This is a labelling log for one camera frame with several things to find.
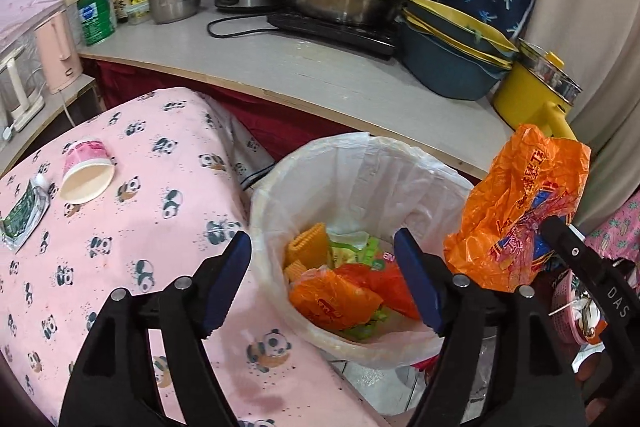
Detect black power cable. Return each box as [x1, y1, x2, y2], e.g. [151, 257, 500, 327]
[206, 14, 273, 40]

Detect red-orange plastic bag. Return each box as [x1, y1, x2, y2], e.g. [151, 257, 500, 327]
[340, 257, 423, 320]

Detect yellow-labelled jar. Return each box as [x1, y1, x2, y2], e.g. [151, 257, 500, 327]
[127, 0, 155, 25]

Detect pink panda print blanket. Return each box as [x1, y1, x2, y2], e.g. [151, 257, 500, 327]
[0, 87, 391, 427]

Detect small green packet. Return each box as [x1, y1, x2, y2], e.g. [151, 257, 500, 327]
[0, 174, 51, 254]

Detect person's right hand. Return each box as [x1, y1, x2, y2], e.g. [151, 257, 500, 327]
[575, 349, 607, 414]

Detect pink electric kettle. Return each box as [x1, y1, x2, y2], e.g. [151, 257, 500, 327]
[34, 9, 83, 95]

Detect black induction cooker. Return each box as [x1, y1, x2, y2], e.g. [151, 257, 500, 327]
[267, 9, 401, 60]

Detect yellow electric pot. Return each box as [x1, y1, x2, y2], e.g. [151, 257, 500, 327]
[492, 38, 585, 142]

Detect white glass kettle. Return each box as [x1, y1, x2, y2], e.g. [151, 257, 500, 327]
[0, 46, 46, 132]

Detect large blue basin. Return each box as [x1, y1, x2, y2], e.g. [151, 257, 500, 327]
[399, 19, 512, 102]

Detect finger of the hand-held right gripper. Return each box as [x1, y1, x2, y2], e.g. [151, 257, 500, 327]
[542, 216, 607, 279]

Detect orange foam net sleeve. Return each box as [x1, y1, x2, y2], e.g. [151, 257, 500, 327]
[286, 222, 331, 270]

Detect yellow foam net sleeve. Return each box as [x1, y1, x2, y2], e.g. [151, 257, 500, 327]
[284, 259, 308, 283]

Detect white power cable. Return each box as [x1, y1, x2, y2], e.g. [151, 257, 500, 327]
[59, 89, 76, 128]

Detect orange printed plastic bag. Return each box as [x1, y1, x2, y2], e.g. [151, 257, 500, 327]
[444, 124, 592, 293]

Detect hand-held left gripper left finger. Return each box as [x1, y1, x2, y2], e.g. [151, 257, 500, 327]
[59, 231, 252, 427]

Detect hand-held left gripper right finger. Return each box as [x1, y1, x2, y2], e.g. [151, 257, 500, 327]
[393, 228, 588, 427]

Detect small steel pot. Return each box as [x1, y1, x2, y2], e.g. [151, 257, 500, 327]
[147, 0, 203, 25]

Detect pink plastic basket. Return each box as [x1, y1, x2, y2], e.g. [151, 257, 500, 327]
[550, 269, 608, 345]

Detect pink paper cup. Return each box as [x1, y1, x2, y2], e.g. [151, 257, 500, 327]
[60, 137, 116, 202]

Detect blue basin yellow inside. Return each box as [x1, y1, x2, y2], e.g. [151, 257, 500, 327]
[402, 12, 516, 68]
[404, 0, 520, 58]

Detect beige curtain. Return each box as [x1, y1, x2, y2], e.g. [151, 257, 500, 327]
[520, 0, 640, 233]

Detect pink pineapple print cloth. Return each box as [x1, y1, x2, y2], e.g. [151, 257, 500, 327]
[585, 202, 640, 268]

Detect green tin can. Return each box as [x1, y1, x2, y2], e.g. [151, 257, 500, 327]
[76, 0, 118, 46]

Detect yellow-green tissue wrapper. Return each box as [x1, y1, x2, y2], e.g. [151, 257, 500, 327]
[325, 231, 401, 342]

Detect white-lined waste bin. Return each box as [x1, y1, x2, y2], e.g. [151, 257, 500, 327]
[248, 132, 483, 370]

